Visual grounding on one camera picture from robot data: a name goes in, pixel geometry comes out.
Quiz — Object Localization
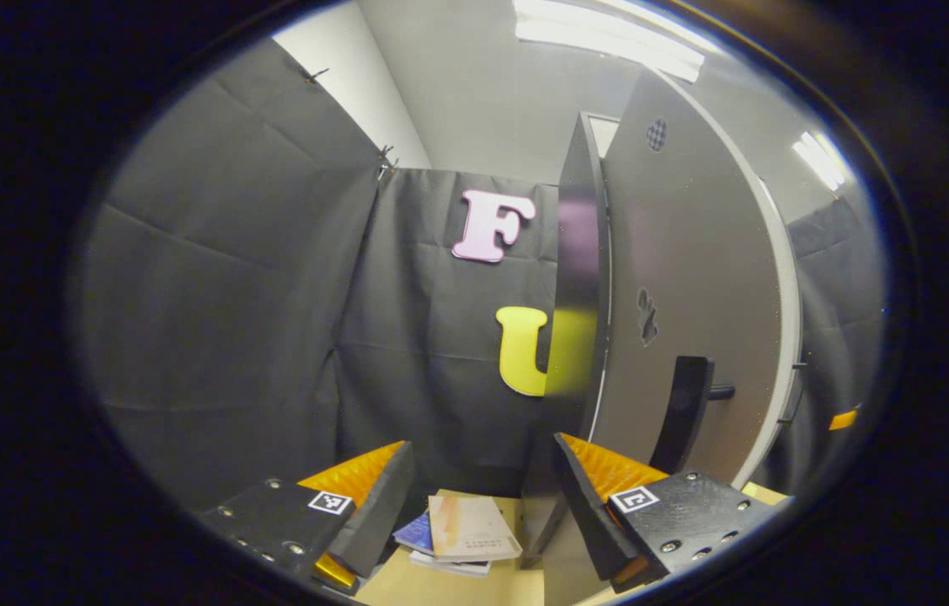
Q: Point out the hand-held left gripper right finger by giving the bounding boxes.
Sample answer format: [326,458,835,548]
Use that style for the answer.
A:
[551,432,780,595]

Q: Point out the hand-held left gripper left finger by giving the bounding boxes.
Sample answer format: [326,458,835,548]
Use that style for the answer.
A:
[196,440,417,597]

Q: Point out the white cabinet door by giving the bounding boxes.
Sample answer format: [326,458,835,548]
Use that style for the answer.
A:
[588,67,805,506]

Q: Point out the white cabinet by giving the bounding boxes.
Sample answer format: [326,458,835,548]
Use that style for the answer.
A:
[520,109,620,569]

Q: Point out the blue book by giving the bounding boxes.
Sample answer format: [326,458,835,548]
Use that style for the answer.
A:
[392,509,437,558]

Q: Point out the beige cover book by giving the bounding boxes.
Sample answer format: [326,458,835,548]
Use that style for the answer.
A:
[428,492,524,563]

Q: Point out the white book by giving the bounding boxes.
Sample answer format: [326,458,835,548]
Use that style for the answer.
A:
[407,549,493,579]

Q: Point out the black backdrop cloth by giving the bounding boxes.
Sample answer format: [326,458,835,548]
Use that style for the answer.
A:
[74,38,382,514]
[765,198,892,497]
[335,164,563,502]

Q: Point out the small ceiling light panel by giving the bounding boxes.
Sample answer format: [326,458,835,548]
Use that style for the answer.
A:
[792,130,850,193]

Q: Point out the long ceiling light panel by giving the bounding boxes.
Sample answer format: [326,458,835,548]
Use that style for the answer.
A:
[512,0,706,83]

